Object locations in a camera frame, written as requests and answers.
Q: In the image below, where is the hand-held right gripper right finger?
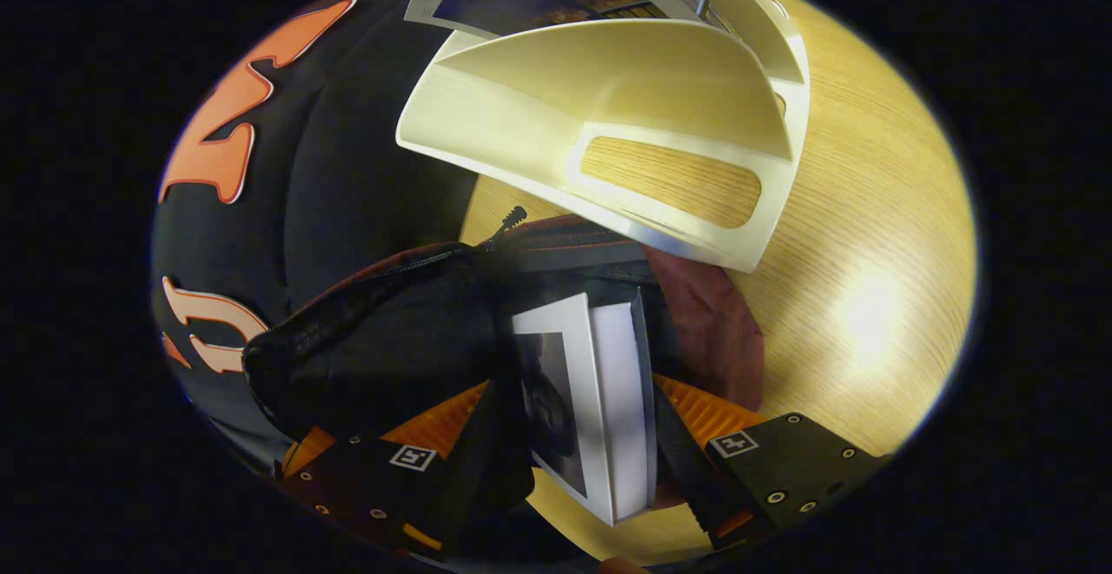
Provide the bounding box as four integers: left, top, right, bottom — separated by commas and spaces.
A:
652, 374, 891, 549

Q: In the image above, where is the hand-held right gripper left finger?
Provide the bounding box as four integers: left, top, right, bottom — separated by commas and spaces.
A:
280, 380, 500, 559

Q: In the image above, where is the grey cover book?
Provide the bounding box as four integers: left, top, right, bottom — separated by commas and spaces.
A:
511, 292, 659, 527

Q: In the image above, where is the maroon schoolbag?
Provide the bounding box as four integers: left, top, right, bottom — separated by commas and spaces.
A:
242, 207, 765, 514

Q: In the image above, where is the white bookshelf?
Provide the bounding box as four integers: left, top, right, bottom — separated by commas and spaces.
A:
395, 0, 811, 274

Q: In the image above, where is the black backdrop cloth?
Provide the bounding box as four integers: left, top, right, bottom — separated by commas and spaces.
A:
150, 0, 487, 479

